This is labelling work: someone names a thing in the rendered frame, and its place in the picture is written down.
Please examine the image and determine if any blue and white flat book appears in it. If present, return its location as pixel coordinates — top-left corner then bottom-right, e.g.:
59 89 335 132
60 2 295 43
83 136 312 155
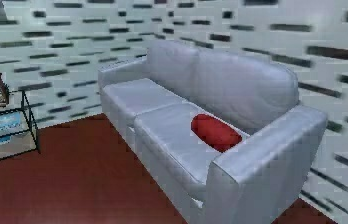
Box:
0 112 24 133

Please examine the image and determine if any pale grey two-seat sofa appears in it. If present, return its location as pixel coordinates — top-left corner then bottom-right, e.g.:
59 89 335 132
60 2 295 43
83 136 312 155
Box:
97 39 329 224

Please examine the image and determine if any black frame side table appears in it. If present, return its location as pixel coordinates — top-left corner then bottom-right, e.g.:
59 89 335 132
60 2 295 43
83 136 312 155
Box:
0 89 42 166

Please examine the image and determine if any red oval cushion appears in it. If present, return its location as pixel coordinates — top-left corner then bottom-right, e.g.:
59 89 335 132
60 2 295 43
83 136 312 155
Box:
190 113 243 154

